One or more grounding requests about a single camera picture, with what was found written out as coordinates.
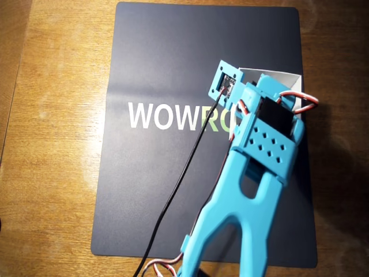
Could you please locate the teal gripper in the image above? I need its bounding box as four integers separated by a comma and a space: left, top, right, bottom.
255, 73, 289, 99

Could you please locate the white open cardboard box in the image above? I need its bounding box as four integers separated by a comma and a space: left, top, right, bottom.
229, 67, 303, 142

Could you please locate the dark mat with WOWRO print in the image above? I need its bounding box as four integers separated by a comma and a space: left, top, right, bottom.
91, 2, 318, 269

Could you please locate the white red gripper servo wire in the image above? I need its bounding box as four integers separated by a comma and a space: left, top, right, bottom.
276, 91, 320, 117

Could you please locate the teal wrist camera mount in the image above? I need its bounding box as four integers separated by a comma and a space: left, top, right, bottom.
206, 59, 246, 105

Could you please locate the black camera cable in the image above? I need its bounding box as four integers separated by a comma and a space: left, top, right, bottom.
134, 92, 228, 277

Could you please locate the white red arm servo wire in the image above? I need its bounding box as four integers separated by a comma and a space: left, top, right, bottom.
142, 253, 188, 277

